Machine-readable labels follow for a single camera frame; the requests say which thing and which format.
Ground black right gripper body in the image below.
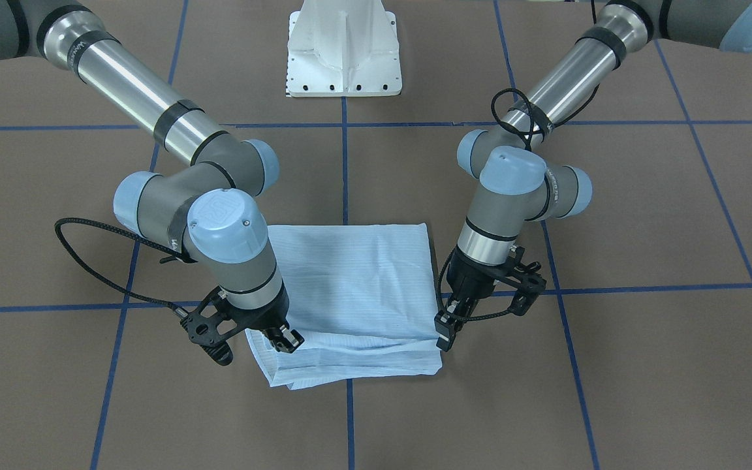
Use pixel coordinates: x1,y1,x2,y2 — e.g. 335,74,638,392
219,287,290,337

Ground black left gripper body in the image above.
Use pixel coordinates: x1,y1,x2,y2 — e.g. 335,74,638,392
438,247,514,327

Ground light blue button shirt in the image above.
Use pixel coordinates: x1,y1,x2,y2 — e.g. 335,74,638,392
245,223,442,390

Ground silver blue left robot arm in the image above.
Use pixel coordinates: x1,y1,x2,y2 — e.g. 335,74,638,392
435,1,752,351

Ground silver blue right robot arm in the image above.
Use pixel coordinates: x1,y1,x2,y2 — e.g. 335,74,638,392
0,1,304,365

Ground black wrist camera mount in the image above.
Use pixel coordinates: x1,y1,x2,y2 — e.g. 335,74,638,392
492,245,546,317

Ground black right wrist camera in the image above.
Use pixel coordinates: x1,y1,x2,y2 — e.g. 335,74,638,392
173,288,236,366

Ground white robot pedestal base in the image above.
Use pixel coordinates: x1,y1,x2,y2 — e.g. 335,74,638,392
285,1,403,98

